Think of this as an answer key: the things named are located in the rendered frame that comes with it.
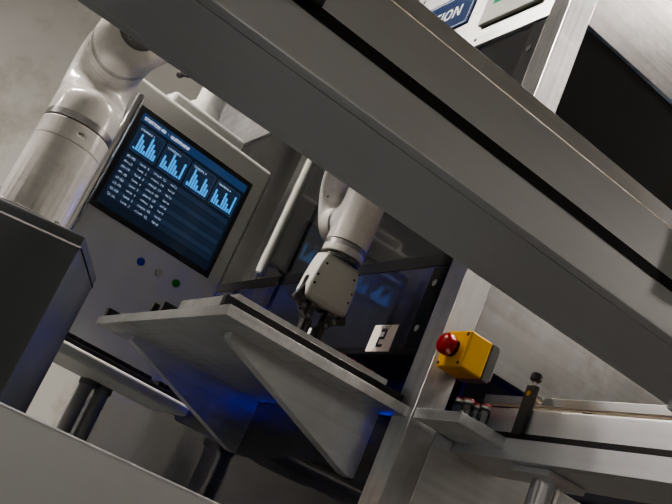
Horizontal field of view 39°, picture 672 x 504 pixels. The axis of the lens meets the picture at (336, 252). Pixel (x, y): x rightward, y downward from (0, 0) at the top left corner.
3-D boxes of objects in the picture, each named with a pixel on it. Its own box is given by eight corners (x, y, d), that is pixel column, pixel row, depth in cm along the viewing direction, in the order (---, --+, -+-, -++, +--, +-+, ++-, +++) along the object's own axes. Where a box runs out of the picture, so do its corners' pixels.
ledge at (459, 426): (467, 449, 174) (471, 439, 175) (515, 455, 163) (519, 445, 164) (412, 417, 168) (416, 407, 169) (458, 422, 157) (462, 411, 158)
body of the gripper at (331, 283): (351, 271, 187) (329, 321, 184) (311, 246, 183) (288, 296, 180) (372, 268, 181) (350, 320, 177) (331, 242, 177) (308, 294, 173)
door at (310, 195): (256, 281, 263) (336, 109, 281) (344, 270, 223) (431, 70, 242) (254, 280, 262) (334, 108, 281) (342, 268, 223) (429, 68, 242)
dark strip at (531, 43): (406, 349, 183) (534, 25, 209) (420, 349, 179) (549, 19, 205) (401, 347, 183) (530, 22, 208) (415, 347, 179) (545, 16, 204)
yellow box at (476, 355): (462, 383, 173) (475, 348, 175) (487, 384, 167) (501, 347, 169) (432, 365, 170) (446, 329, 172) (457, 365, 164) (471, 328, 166)
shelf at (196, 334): (264, 412, 233) (267, 405, 234) (437, 435, 173) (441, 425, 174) (94, 323, 213) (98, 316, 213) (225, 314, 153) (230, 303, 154)
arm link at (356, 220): (316, 240, 186) (339, 234, 178) (341, 183, 190) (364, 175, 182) (350, 260, 189) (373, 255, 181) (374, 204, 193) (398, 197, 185)
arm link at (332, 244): (352, 261, 188) (346, 274, 187) (318, 239, 185) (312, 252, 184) (375, 257, 181) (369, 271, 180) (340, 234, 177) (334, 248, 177)
